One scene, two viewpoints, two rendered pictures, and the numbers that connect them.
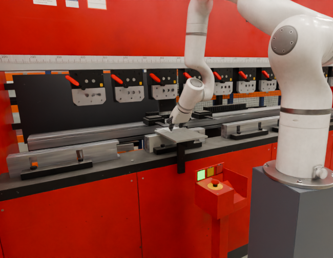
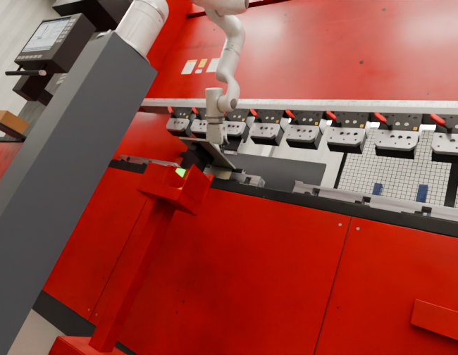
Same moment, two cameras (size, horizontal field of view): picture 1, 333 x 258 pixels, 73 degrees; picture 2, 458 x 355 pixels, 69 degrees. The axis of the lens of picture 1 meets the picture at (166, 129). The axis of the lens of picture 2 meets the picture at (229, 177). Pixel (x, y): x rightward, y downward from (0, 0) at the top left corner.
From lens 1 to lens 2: 1.77 m
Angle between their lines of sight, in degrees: 68
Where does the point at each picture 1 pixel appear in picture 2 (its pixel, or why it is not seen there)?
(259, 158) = (313, 233)
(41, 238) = not seen: hidden behind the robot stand
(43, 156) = (132, 158)
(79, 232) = (101, 208)
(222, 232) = (144, 232)
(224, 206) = (149, 179)
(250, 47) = (362, 89)
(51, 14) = (185, 77)
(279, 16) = not seen: outside the picture
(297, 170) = not seen: hidden behind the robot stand
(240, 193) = (186, 192)
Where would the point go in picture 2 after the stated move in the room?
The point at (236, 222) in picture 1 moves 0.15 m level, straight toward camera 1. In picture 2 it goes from (227, 335) to (189, 320)
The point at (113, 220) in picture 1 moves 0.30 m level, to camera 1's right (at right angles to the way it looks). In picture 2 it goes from (120, 213) to (138, 215)
